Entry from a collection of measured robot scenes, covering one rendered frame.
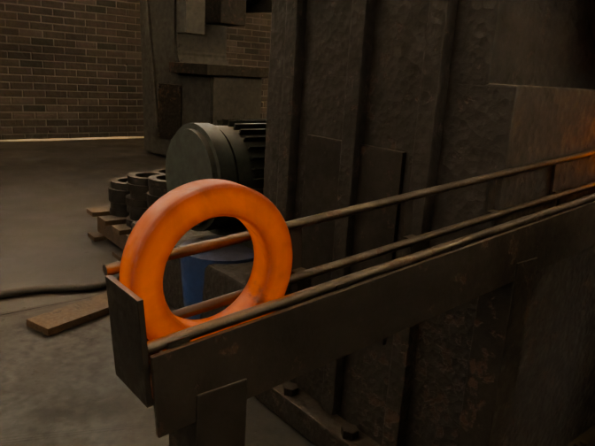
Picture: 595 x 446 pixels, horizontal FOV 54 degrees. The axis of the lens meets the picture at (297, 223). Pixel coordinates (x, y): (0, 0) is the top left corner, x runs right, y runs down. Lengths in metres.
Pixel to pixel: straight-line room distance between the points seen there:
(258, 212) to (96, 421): 1.10
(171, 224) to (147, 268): 0.05
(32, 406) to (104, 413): 0.19
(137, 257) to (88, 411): 1.14
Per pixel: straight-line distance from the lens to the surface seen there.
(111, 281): 0.58
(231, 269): 1.88
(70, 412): 1.67
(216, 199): 0.57
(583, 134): 1.29
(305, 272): 0.72
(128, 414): 1.63
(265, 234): 0.61
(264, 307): 0.61
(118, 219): 2.90
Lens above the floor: 0.87
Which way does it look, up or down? 15 degrees down
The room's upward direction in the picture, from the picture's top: 3 degrees clockwise
